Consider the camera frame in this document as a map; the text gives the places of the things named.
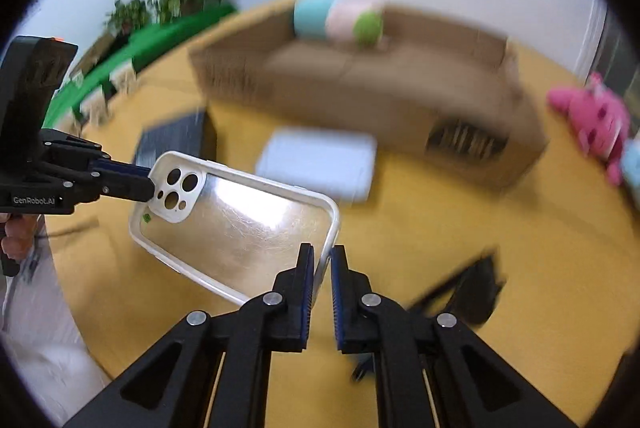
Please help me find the pink plush toy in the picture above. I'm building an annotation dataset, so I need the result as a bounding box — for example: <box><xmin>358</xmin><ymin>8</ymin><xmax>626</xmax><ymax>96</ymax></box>
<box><xmin>546</xmin><ymin>73</ymin><xmax>632</xmax><ymax>187</ymax></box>

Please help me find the yellow desk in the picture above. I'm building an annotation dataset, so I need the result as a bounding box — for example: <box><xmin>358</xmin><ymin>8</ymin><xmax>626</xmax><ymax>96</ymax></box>
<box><xmin>40</xmin><ymin>0</ymin><xmax>632</xmax><ymax>428</ymax></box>

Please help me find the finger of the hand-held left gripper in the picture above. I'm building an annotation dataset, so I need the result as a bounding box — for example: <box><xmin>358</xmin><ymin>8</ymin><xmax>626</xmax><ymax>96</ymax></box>
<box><xmin>90</xmin><ymin>158</ymin><xmax>156</xmax><ymax>203</ymax></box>

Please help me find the white flat box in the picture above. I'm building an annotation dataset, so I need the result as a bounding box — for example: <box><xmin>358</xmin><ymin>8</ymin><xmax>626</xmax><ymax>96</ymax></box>
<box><xmin>255</xmin><ymin>126</ymin><xmax>379</xmax><ymax>203</ymax></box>

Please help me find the person's left hand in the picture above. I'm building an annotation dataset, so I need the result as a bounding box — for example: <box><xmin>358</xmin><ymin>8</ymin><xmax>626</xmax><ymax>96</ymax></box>
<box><xmin>0</xmin><ymin>213</ymin><xmax>40</xmax><ymax>261</ymax></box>

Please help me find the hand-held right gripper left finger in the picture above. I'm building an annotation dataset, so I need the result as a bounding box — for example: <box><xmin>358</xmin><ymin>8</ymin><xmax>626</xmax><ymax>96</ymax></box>
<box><xmin>65</xmin><ymin>243</ymin><xmax>316</xmax><ymax>428</ymax></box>

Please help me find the clear white phone case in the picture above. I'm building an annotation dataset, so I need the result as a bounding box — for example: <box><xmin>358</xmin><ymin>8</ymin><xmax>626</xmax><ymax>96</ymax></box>
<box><xmin>128</xmin><ymin>151</ymin><xmax>341</xmax><ymax>307</ymax></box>

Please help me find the black cable bundle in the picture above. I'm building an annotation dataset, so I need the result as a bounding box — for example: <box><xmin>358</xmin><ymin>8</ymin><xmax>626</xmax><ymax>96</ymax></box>
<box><xmin>350</xmin><ymin>248</ymin><xmax>507</xmax><ymax>383</ymax></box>

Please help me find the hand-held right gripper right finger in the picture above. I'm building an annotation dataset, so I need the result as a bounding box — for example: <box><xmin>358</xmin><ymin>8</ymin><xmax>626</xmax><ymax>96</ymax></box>
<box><xmin>330</xmin><ymin>245</ymin><xmax>581</xmax><ymax>428</ymax></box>

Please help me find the pink roll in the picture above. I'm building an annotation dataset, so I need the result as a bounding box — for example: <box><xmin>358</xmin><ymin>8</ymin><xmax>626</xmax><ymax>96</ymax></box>
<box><xmin>326</xmin><ymin>0</ymin><xmax>383</xmax><ymax>43</ymax></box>

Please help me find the green mat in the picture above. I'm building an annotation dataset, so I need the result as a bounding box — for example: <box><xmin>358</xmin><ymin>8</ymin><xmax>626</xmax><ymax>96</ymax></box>
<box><xmin>42</xmin><ymin>3</ymin><xmax>237</xmax><ymax>131</ymax></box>

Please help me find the cardboard box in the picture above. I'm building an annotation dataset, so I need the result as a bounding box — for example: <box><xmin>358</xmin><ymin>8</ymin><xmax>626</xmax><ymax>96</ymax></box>
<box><xmin>188</xmin><ymin>0</ymin><xmax>550</xmax><ymax>192</ymax></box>

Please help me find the green ball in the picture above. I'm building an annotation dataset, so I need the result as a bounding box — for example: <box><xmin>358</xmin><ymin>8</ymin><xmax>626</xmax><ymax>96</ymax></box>
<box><xmin>353</xmin><ymin>10</ymin><xmax>385</xmax><ymax>46</ymax></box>

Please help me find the light blue roll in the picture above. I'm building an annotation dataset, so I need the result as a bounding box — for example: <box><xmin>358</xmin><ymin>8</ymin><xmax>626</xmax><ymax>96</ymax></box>
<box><xmin>292</xmin><ymin>0</ymin><xmax>340</xmax><ymax>41</ymax></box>

